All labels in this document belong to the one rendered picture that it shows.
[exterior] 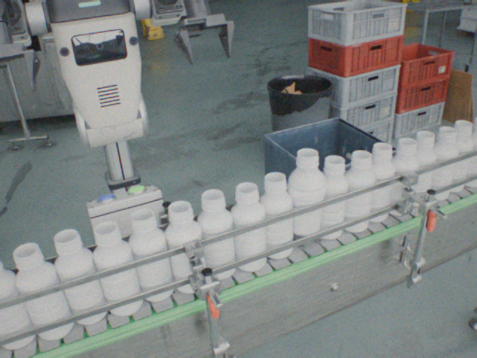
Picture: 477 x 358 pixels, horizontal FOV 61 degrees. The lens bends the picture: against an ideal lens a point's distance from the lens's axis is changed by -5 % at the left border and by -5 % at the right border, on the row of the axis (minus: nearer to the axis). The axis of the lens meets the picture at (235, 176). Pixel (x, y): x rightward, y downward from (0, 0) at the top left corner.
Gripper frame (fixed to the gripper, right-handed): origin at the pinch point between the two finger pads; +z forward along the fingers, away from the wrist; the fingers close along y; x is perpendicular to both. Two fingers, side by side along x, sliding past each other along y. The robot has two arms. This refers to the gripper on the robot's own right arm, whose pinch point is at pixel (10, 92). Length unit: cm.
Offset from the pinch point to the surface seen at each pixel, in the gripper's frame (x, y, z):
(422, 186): -17, 79, 40
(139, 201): -13.2, 21.2, 28.4
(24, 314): -25.3, 0.0, 40.9
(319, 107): 163, 148, 2
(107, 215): -13.7, 15.1, 29.6
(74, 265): -28.2, 9.6, 35.0
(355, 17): 148, 181, -50
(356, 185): -22, 61, 35
